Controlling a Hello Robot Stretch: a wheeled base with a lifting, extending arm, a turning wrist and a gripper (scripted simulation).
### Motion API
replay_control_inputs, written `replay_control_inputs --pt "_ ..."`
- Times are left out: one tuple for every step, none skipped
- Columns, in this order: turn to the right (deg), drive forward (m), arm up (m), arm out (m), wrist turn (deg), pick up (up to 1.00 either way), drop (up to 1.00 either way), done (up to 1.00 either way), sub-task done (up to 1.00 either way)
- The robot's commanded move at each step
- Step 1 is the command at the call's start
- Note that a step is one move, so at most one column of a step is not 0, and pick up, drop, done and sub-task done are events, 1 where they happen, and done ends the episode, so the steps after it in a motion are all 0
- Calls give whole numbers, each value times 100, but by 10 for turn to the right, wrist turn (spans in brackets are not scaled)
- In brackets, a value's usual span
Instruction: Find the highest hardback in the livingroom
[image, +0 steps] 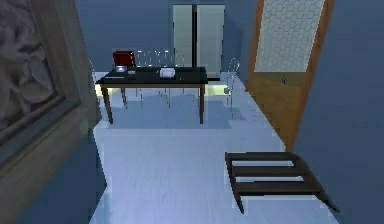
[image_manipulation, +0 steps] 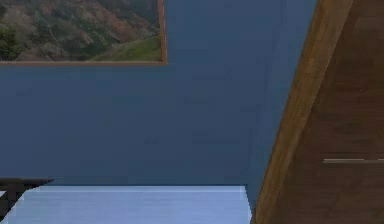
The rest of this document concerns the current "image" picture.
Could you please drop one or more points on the white double-door fridge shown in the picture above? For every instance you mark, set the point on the white double-door fridge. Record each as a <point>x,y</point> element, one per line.
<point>209,36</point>

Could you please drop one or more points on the white dish on table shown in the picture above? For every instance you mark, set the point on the white dish on table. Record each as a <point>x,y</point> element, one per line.
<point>167,72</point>

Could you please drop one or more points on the dark slatted wooden rack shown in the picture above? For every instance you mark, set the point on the dark slatted wooden rack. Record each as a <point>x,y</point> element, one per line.
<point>273,171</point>

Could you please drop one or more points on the brown wooden room door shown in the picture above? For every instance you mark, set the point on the brown wooden room door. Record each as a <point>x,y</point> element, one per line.
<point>283,66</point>

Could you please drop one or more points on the red box appliance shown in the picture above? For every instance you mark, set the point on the red box appliance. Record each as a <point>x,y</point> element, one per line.
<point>123,58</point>

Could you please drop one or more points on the clear transparent chair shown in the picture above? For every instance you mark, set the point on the clear transparent chair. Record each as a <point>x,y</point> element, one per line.
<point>233,71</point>
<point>170,58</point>
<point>146,58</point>

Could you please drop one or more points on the black dining table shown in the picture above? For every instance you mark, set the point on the black dining table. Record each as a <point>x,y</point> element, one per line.
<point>186,77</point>

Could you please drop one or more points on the grey framed wall picture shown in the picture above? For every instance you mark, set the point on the grey framed wall picture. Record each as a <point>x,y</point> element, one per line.
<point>30,80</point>

